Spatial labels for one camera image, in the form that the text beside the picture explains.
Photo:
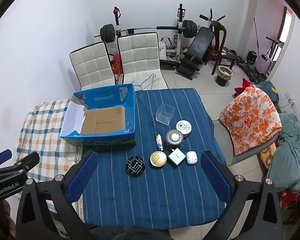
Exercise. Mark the red printed cloth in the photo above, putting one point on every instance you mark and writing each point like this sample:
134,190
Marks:
290,202

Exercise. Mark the black round compact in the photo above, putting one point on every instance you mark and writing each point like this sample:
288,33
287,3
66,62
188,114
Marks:
135,166

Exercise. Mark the black sit-up bench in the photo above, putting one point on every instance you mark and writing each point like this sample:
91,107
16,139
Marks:
201,40

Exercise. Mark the gold round compact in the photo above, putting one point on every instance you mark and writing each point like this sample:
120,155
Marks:
158,158

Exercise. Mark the blue clothes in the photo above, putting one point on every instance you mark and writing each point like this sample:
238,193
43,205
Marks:
267,86

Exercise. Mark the brown wooden chair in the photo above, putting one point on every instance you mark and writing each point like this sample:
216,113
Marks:
221,33

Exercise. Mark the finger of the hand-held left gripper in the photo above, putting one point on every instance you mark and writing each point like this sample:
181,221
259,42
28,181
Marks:
1,156
28,161

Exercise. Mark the white earbuds case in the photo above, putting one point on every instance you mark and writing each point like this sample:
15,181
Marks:
192,158

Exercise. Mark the white round tin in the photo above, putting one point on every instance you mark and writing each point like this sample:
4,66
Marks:
183,127

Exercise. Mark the white padded chair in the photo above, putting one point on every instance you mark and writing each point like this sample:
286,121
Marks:
92,65
140,55

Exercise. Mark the blue cardboard box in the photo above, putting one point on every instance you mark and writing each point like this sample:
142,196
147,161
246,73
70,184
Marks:
102,120

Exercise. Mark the blue striped tablecloth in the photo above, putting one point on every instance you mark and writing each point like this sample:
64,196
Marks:
152,200

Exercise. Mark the white square charger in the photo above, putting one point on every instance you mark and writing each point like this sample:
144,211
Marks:
176,157

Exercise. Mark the black exercise stand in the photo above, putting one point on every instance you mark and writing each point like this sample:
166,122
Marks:
273,45

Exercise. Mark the black trash bin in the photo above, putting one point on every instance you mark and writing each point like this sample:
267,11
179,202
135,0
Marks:
223,78

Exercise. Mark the yellow printed cloth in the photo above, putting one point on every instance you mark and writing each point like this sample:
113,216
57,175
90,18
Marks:
267,158

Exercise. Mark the silver round tin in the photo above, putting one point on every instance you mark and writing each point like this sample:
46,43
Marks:
174,138

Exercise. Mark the orange floral cloth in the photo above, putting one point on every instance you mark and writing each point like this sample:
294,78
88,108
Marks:
250,120

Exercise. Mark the black barbell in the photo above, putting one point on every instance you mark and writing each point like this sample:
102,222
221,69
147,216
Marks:
107,32

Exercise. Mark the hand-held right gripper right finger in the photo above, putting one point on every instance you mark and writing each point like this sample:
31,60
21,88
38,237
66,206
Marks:
215,178

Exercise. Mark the plaid blanket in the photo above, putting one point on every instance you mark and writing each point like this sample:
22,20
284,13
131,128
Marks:
45,135

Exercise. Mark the red plastic bag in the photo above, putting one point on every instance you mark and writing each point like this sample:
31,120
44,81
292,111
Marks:
116,66

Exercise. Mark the clear plastic box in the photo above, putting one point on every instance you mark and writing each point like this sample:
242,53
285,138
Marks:
165,115

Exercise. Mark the white barbell rack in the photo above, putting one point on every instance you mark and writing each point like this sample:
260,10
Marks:
178,38

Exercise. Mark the teal blanket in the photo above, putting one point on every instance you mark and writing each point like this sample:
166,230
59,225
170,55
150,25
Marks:
290,155

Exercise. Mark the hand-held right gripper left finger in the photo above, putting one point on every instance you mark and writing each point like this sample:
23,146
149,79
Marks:
82,178

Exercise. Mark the small printed lighter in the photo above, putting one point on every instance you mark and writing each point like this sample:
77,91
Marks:
159,142

